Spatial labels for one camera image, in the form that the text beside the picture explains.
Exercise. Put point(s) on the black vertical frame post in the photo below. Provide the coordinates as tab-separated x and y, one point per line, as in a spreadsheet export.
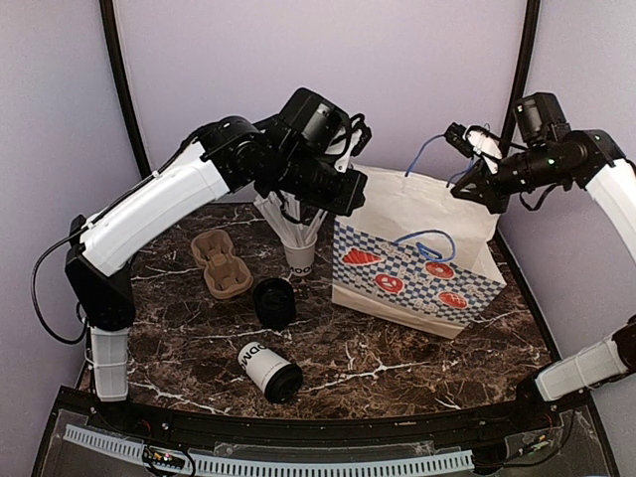
527	42

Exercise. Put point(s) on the stack of black lids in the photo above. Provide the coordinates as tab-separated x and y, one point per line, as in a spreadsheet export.
274	303

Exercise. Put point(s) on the black front rail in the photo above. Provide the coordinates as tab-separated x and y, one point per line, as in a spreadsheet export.
480	426

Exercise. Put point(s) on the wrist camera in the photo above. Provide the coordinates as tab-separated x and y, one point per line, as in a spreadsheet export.
476	143
351	144

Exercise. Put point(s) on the brown cardboard cup carrier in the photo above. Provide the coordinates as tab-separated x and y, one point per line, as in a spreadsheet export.
226	275

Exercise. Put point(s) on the white wrapped straws bundle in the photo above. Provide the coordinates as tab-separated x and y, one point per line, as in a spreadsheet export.
283	213

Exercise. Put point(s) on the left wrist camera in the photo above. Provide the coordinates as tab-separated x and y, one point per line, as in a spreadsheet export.
351	144

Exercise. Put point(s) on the white slotted cable duct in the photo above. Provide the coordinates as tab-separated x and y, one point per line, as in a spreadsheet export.
243	460

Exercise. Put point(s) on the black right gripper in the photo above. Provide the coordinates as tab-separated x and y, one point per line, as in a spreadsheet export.
496	200

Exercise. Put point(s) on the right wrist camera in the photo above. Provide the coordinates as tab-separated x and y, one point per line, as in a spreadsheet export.
476	143

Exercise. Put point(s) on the blue checkered paper bag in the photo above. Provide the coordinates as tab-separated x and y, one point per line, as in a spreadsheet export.
414	255

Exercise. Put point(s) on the black left frame post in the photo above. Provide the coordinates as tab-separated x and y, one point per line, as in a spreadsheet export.
119	75

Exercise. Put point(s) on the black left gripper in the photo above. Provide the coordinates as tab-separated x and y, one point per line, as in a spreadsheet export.
354	196

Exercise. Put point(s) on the black coffee lid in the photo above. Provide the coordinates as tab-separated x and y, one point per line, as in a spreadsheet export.
284	384

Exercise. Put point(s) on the white paper coffee cup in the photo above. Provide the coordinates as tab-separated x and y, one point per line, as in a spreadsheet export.
260	363

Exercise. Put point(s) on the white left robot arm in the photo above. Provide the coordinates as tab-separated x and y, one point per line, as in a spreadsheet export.
303	150

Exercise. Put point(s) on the white cup holding straws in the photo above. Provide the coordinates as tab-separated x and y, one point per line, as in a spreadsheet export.
300	259

